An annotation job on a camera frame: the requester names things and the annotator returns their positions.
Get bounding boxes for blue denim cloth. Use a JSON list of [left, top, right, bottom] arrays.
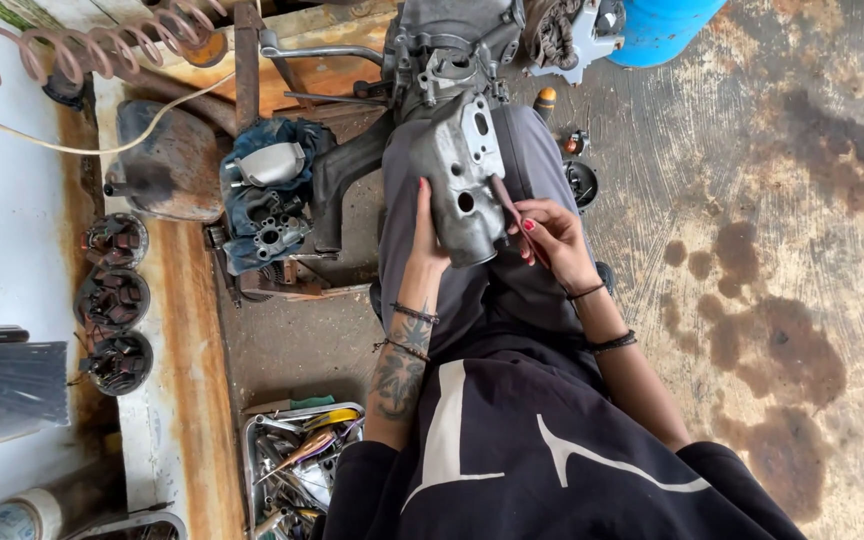
[[219, 117, 337, 276]]

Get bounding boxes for grey cast pump housing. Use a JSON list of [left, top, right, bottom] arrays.
[[247, 190, 315, 261]]

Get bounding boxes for person's grey trousers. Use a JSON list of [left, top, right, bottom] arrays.
[[369, 103, 615, 380]]

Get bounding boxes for thin black wrist band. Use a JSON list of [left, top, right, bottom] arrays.
[[564, 280, 608, 303]]

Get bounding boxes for grey metal engine block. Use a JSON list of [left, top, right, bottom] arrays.
[[382, 0, 528, 123]]

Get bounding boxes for reddish scraper blade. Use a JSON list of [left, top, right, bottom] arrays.
[[489, 173, 553, 272]]

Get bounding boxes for metal tray of tools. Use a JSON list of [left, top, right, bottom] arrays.
[[240, 402, 367, 540]]

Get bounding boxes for black round cap part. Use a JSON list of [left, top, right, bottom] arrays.
[[562, 159, 600, 212]]

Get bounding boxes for person's left hand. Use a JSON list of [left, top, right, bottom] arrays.
[[405, 177, 453, 278]]

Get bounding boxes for bag of black cable ties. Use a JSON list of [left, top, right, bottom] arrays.
[[0, 340, 72, 456]]

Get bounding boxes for dirty brown rag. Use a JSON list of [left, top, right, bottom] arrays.
[[524, 0, 585, 70]]

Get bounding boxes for person's black printed shirt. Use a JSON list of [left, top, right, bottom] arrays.
[[310, 351, 810, 540]]

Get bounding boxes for black beaded bracelet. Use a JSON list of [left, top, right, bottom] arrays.
[[390, 300, 441, 327]]

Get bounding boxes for white cable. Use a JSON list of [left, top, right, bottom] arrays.
[[0, 70, 239, 157]]

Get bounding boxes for round stator coil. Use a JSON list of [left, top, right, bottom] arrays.
[[80, 212, 150, 272], [72, 267, 153, 332], [78, 330, 155, 398]]

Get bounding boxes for thick black braided bracelet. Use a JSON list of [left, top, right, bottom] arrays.
[[585, 329, 639, 356]]

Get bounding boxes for green handled tool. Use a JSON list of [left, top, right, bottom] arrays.
[[243, 394, 337, 417]]

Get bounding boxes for chrome kick-start lever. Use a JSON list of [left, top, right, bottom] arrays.
[[258, 28, 386, 70]]

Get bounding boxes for person's right hand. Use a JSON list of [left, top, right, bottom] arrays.
[[507, 198, 599, 296]]

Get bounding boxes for silver metal side cover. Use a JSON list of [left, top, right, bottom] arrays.
[[225, 141, 307, 189]]

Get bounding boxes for worn wooden board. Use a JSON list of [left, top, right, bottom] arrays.
[[143, 0, 405, 121]]

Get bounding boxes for white tape roll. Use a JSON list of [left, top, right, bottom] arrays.
[[0, 487, 65, 540]]

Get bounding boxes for grey metal engine cover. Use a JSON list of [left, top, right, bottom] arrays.
[[408, 90, 513, 270]]

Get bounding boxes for pale grey plastic casing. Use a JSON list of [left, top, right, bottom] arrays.
[[528, 0, 628, 88]]

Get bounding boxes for thin metal rod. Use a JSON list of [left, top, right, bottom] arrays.
[[283, 90, 389, 108]]

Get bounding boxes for black curved frame part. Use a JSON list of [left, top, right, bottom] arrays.
[[310, 111, 397, 256]]

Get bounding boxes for pink coiled hose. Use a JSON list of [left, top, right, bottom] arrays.
[[0, 0, 228, 88]]

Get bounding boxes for rusty dark metal tank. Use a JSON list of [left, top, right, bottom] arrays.
[[103, 99, 228, 225]]

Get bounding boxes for blue plastic barrel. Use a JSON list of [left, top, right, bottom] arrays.
[[607, 0, 727, 69]]

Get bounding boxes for thin brown cord bracelet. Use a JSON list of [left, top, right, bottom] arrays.
[[371, 336, 432, 364]]

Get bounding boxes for rusty metal bar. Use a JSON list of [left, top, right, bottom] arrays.
[[232, 0, 266, 135]]

